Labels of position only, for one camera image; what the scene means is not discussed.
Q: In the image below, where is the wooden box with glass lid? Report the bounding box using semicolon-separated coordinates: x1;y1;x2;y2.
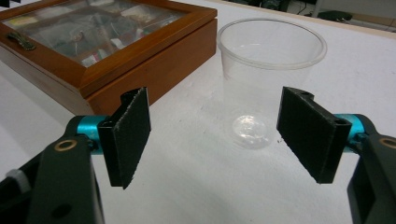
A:
0;0;219;116

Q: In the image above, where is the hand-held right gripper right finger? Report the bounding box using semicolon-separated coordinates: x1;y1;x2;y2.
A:
276;86;365;184

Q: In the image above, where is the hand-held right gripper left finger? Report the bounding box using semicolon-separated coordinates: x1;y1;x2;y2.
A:
76;87;152;189

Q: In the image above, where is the clear plastic cup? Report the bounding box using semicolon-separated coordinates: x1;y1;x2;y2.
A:
217;18;328;150

